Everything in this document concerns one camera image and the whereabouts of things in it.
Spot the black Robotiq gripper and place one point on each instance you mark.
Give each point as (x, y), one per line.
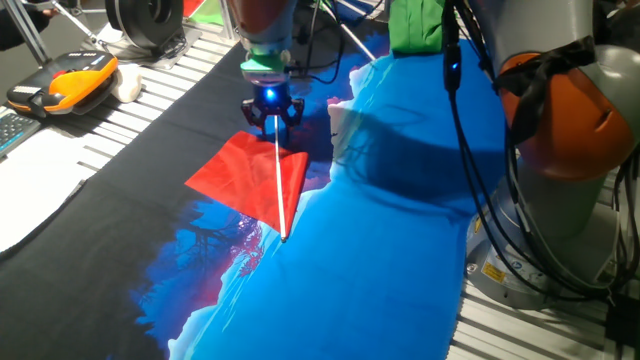
(272, 97)

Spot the red flag with white stick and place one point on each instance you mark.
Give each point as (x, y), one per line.
(240, 175)

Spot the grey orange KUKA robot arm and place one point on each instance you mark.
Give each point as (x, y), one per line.
(560, 210)

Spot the thin white stick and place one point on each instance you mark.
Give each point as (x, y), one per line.
(357, 42)

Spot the green plastic item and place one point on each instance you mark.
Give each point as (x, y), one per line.
(210, 15)

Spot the blue fabric item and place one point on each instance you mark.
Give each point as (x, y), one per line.
(355, 9)

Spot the red cloth item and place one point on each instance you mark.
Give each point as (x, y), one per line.
(192, 6)

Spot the small white cloth lump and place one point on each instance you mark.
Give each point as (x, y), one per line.
(127, 82)

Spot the black round fan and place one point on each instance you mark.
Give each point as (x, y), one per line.
(145, 20)

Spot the green folded cloth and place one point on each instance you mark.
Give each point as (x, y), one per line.
(415, 30)

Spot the blue landscape printed cloth mat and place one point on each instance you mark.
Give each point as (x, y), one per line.
(350, 280)

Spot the orange grey teach pendant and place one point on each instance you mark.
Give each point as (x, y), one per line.
(75, 85)

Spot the white paper sheet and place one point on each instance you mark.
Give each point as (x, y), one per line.
(35, 190)

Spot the black silver keyboard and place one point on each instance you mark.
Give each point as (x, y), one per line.
(15, 130)

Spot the person in dark jacket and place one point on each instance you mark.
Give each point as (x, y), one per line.
(15, 30)

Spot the green gripper mount adapter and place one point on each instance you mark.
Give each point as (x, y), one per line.
(265, 65)

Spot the aluminium frame post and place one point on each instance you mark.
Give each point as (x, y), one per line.
(27, 35)
(226, 20)

